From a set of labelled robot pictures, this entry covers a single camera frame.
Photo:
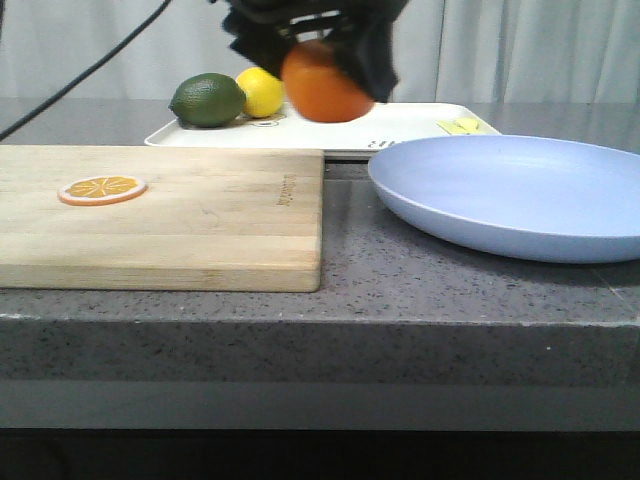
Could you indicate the grey curtain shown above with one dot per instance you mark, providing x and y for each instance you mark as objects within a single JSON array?
[{"x": 444, "y": 51}]

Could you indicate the yellow lemon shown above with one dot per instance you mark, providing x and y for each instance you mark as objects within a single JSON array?
[{"x": 264, "y": 92}]

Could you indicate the orange fruit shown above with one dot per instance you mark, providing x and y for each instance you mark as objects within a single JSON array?
[{"x": 318, "y": 89}]

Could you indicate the dark green lime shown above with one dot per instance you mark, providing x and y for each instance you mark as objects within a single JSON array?
[{"x": 208, "y": 100}]

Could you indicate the wooden cutting board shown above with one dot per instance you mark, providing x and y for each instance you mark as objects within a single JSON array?
[{"x": 212, "y": 219}]

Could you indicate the cream white tray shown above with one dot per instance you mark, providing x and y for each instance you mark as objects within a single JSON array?
[{"x": 384, "y": 126}]

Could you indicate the yellow plastic spoon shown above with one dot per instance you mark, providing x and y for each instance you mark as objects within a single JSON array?
[{"x": 460, "y": 126}]

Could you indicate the light blue plate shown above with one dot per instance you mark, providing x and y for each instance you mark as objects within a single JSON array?
[{"x": 523, "y": 197}]

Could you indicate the orange slice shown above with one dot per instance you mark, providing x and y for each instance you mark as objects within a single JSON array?
[{"x": 102, "y": 190}]

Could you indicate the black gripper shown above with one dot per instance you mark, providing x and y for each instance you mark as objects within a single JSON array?
[{"x": 361, "y": 40}]

